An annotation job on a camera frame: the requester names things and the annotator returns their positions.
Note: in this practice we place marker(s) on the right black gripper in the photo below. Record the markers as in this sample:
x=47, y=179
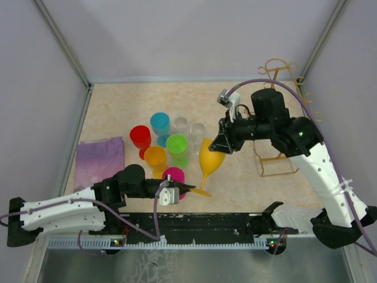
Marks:
x=227, y=141

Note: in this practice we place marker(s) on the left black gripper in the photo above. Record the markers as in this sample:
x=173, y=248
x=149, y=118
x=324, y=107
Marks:
x=183, y=187

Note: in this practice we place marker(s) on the pink plastic wine glass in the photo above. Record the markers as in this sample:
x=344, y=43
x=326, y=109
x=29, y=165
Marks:
x=176, y=174

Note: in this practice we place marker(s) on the orange wine glass back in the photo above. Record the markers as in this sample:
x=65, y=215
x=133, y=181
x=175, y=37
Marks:
x=209, y=162

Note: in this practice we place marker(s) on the orange wine glass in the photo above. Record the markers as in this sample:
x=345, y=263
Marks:
x=156, y=159
x=209, y=162

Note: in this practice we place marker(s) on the clear wine glass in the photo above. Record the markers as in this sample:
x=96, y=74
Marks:
x=197, y=133
x=180, y=125

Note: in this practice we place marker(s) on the orange wine glass front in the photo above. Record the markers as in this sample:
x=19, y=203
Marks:
x=156, y=159

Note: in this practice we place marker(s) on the green plastic wine glass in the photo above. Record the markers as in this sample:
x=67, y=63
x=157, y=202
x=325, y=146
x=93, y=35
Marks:
x=177, y=146

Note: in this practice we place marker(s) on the blue plastic wine glass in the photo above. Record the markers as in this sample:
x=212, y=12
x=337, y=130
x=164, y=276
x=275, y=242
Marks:
x=160, y=123

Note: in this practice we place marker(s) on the red plastic wine glass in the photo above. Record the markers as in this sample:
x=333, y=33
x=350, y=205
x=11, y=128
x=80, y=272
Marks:
x=141, y=137

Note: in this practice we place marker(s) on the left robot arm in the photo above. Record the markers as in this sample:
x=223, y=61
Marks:
x=94, y=209

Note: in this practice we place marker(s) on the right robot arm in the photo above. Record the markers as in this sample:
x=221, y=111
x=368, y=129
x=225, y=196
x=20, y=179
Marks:
x=338, y=223

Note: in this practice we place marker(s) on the purple printed cloth bag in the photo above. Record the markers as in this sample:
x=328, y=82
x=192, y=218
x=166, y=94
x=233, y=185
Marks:
x=98, y=160

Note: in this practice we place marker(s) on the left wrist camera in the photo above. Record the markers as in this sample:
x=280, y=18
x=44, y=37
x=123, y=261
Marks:
x=171, y=194

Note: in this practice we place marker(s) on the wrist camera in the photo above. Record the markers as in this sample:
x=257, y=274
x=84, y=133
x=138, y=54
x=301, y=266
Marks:
x=229, y=102
x=171, y=194

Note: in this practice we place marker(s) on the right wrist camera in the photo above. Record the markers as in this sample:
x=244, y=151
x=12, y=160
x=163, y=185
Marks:
x=229, y=102

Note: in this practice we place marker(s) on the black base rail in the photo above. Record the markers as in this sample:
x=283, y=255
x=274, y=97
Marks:
x=184, y=228

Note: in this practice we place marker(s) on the gold wire glass rack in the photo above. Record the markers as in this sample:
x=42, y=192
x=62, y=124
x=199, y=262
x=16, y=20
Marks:
x=280, y=113

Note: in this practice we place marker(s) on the white toothed cable duct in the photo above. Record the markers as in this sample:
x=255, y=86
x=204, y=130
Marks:
x=113, y=243

